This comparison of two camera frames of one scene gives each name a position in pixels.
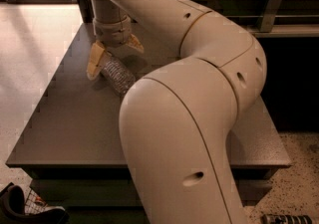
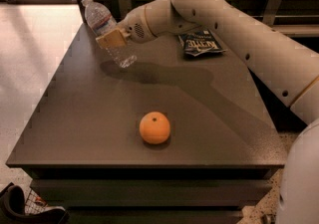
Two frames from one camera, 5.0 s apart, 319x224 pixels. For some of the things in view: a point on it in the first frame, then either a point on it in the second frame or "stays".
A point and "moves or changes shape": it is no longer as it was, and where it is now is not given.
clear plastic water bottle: [118, 76] moves or changes shape
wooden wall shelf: [286, 31] stays
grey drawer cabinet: [73, 147] stays
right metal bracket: [271, 7] stays
